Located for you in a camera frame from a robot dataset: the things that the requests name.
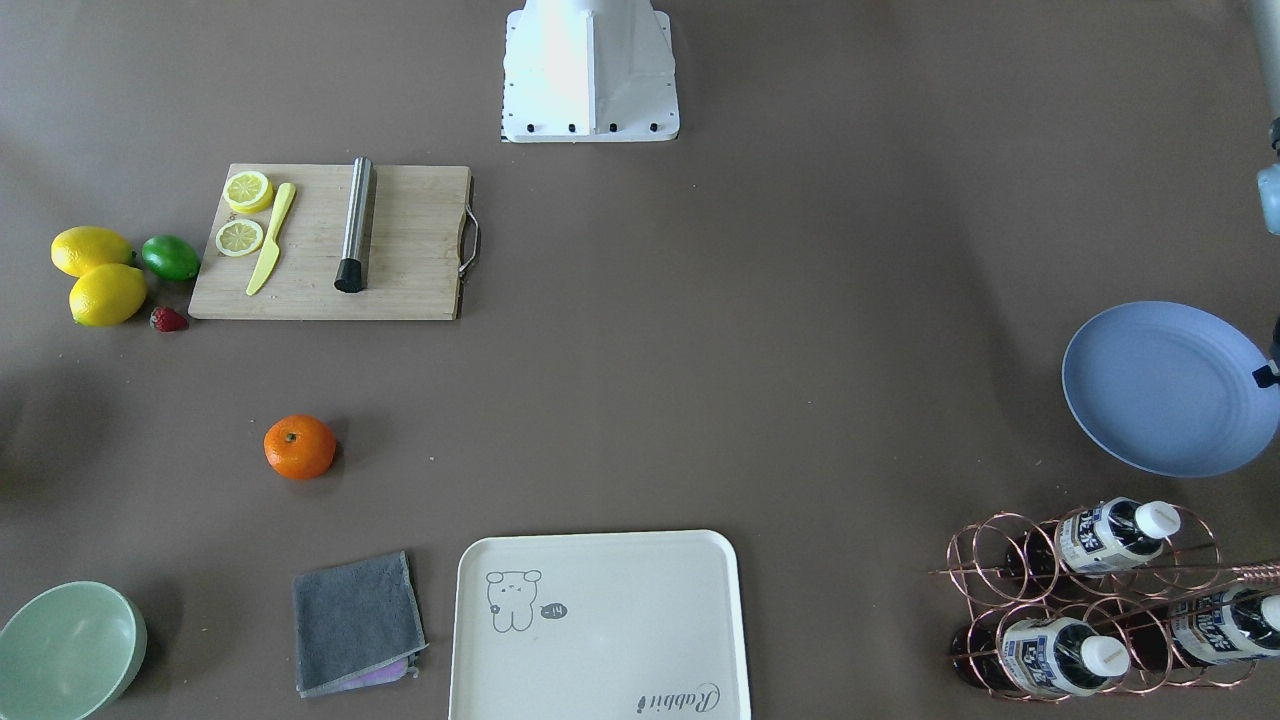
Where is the copper wire bottle rack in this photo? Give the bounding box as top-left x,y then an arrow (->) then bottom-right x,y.
943,509 -> 1277,703

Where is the steel muddler black tip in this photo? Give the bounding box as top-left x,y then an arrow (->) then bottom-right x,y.
334,156 -> 378,293

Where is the tea bottle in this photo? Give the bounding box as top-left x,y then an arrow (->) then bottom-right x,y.
950,618 -> 1132,700
1005,497 -> 1181,585
1125,584 -> 1279,670

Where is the whole lemon far side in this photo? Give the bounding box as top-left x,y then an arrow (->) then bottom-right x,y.
50,225 -> 136,278

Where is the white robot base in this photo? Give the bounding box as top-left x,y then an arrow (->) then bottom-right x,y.
500,1 -> 681,143

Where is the tea bottle rear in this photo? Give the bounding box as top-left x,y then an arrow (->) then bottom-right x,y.
1125,584 -> 1279,670
1005,497 -> 1181,585

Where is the orange mandarin fruit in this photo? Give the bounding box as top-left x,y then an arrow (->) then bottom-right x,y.
262,414 -> 337,480

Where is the whole lemon near strawberry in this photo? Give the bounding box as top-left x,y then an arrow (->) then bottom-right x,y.
69,263 -> 147,327

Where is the upper lemon slice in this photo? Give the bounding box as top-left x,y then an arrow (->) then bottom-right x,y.
214,218 -> 265,258

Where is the grey folded cloth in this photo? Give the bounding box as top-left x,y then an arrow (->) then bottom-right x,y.
292,550 -> 428,698

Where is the green ceramic bowl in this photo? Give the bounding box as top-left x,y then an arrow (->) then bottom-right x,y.
1,582 -> 148,719

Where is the green lime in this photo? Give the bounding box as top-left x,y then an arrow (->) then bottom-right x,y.
141,234 -> 201,282

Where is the blue plate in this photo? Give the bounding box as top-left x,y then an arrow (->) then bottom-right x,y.
1061,301 -> 1279,478

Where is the tea bottle front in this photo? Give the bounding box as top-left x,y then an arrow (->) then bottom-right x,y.
950,618 -> 1132,700

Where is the wooden cutting board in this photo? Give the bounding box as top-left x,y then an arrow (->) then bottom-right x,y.
189,163 -> 472,320

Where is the cream rabbit tray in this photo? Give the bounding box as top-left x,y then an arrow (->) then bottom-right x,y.
448,529 -> 753,719

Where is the yellow plastic knife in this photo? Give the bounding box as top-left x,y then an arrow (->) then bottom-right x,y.
244,182 -> 297,296

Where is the red strawberry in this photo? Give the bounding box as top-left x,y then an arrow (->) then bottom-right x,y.
148,306 -> 189,333

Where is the lower lemon half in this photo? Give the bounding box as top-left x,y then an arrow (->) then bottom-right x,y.
221,170 -> 275,214

